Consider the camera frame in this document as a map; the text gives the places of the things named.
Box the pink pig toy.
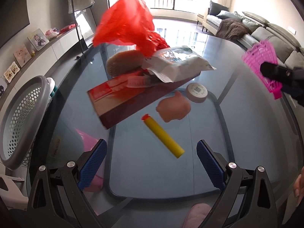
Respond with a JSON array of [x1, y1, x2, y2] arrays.
[[156, 91, 191, 123]]

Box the baby wet wipes pack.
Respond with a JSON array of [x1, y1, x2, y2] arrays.
[[142, 46, 216, 83]]

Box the man portrait photo frame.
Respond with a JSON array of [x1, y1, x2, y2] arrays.
[[0, 76, 7, 97]]

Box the brown blanket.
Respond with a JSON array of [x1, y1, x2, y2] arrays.
[[215, 19, 250, 41]]

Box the black television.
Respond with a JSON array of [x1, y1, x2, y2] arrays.
[[1, 0, 29, 47]]

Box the teal cushion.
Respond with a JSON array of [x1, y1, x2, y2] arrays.
[[216, 10, 241, 21]]

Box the clothes drying rack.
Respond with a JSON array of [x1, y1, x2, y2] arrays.
[[71, 0, 109, 50]]

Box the grey sectional sofa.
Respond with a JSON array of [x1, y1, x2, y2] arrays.
[[197, 7, 303, 69]]

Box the red toothpaste box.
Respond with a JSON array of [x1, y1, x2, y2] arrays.
[[88, 77, 192, 129]]

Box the yellow foam dart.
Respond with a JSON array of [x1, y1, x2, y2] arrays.
[[141, 114, 185, 158]]

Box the grey perforated trash basket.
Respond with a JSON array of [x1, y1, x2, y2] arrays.
[[1, 76, 51, 170]]

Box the white teal stool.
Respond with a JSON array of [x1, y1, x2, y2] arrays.
[[47, 77, 58, 98]]

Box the child photo frame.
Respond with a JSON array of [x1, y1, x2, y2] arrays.
[[27, 28, 49, 51]]

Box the scalloped yellow photo frame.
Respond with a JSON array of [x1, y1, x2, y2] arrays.
[[4, 61, 20, 83]]

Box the dark grey cushion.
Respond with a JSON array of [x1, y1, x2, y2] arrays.
[[209, 1, 229, 16]]

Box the pink slipper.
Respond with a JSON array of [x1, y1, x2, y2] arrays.
[[183, 203, 211, 228]]

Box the red plastic bag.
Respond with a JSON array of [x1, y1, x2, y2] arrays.
[[93, 0, 169, 57]]

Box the white round lid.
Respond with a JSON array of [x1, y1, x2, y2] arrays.
[[185, 82, 208, 103]]

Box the pink drawing photo frame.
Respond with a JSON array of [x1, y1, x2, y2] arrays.
[[13, 44, 31, 67]]

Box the pink bag on shelf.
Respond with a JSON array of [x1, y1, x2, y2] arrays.
[[45, 28, 61, 40]]

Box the person right hand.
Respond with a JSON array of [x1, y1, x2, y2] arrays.
[[293, 167, 304, 206]]

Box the grey plastic stool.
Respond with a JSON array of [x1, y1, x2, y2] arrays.
[[1, 174, 28, 211]]

